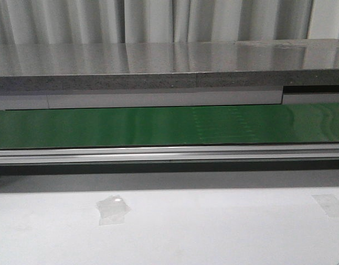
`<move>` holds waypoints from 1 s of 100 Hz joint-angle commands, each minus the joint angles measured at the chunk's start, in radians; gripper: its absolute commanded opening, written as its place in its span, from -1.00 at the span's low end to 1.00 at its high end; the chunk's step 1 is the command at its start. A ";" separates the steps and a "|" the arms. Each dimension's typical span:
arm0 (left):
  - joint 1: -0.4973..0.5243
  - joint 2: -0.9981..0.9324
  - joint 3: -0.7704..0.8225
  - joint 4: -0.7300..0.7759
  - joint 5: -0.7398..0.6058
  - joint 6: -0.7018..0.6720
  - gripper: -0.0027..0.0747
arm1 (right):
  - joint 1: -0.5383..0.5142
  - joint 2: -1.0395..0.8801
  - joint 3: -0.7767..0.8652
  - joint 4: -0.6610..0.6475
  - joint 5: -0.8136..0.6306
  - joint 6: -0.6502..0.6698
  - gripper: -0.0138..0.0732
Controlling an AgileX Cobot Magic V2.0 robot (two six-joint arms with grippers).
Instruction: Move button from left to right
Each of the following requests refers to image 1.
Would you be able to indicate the grey stone counter slab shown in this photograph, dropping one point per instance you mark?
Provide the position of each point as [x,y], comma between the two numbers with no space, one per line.
[70,76]

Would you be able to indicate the green conveyor belt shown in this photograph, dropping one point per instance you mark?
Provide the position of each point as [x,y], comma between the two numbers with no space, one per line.
[167,126]

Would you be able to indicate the white pleated curtain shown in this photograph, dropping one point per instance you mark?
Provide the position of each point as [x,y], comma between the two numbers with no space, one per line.
[85,22]

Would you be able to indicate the clear tape strip right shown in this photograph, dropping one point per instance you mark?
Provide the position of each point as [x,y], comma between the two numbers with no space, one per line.
[329,203]

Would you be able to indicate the aluminium conveyor side rail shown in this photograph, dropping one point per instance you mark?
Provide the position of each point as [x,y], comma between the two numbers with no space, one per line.
[168,153]

